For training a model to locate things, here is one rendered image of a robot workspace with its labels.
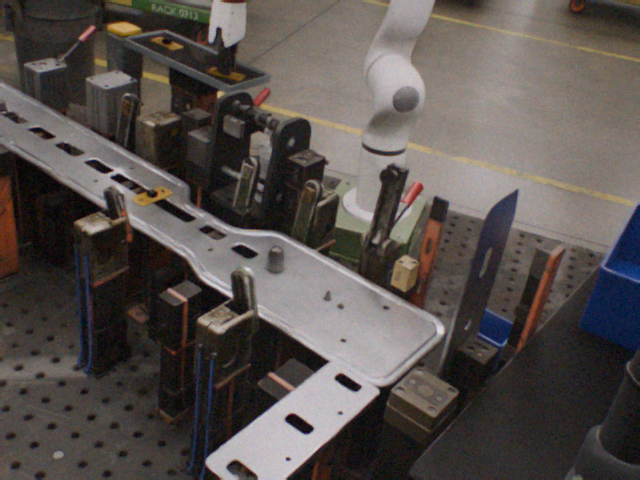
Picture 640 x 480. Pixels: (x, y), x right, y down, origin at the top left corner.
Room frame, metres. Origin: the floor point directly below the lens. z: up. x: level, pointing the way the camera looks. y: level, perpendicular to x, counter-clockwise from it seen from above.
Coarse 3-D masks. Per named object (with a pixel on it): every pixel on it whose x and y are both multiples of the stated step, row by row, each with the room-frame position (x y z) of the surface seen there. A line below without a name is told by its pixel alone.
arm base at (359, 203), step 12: (360, 156) 1.77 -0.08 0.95; (372, 156) 1.73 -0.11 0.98; (384, 156) 1.73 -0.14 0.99; (396, 156) 1.74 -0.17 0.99; (360, 168) 1.77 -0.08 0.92; (372, 168) 1.73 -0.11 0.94; (384, 168) 1.73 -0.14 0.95; (360, 180) 1.76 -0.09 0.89; (372, 180) 1.73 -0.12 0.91; (348, 192) 1.83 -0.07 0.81; (360, 192) 1.75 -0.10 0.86; (372, 192) 1.73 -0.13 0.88; (348, 204) 1.77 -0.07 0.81; (360, 204) 1.75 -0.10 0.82; (372, 204) 1.73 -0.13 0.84; (360, 216) 1.71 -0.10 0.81; (408, 216) 1.75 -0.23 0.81
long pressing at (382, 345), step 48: (0, 96) 1.70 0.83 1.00; (48, 144) 1.49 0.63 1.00; (96, 144) 1.53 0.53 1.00; (96, 192) 1.32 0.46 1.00; (192, 240) 1.20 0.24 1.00; (240, 240) 1.22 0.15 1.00; (288, 240) 1.25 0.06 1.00; (288, 288) 1.09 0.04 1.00; (336, 288) 1.11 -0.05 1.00; (288, 336) 0.97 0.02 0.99; (336, 336) 0.98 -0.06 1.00; (384, 336) 1.00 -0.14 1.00; (432, 336) 1.02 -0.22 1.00; (384, 384) 0.89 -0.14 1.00
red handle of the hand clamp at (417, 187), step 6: (414, 186) 1.28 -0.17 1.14; (420, 186) 1.28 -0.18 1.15; (408, 192) 1.27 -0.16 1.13; (414, 192) 1.27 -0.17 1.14; (420, 192) 1.28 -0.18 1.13; (402, 198) 1.27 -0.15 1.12; (408, 198) 1.26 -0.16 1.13; (414, 198) 1.27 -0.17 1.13; (402, 204) 1.25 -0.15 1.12; (408, 204) 1.25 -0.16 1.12; (402, 210) 1.24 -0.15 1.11; (396, 216) 1.23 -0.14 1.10; (402, 216) 1.24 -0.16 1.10; (396, 222) 1.23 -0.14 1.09; (378, 234) 1.20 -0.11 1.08; (372, 240) 1.19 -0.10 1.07; (378, 240) 1.19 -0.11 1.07
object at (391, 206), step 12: (396, 168) 1.21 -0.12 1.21; (384, 180) 1.18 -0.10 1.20; (396, 180) 1.21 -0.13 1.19; (384, 192) 1.21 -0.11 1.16; (396, 192) 1.19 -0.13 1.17; (384, 204) 1.21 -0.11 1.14; (396, 204) 1.19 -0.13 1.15; (372, 216) 1.20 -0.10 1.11; (384, 216) 1.20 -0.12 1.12; (372, 228) 1.20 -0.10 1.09; (384, 228) 1.18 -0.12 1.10; (384, 240) 1.18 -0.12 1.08
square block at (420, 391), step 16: (416, 368) 0.86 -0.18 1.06; (400, 384) 0.82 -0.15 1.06; (416, 384) 0.83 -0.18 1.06; (432, 384) 0.83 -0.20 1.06; (400, 400) 0.80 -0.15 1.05; (416, 400) 0.79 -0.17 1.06; (432, 400) 0.80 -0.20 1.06; (448, 400) 0.80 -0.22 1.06; (384, 416) 0.81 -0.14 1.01; (400, 416) 0.79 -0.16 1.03; (416, 416) 0.78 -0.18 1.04; (432, 416) 0.77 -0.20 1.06; (448, 416) 0.81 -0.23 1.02; (384, 432) 0.81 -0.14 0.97; (400, 432) 0.79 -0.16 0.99; (416, 432) 0.77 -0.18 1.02; (432, 432) 0.77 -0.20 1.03; (384, 448) 0.80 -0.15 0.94; (400, 448) 0.79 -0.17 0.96; (416, 448) 0.77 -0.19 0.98; (384, 464) 0.80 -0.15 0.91; (400, 464) 0.78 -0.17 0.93
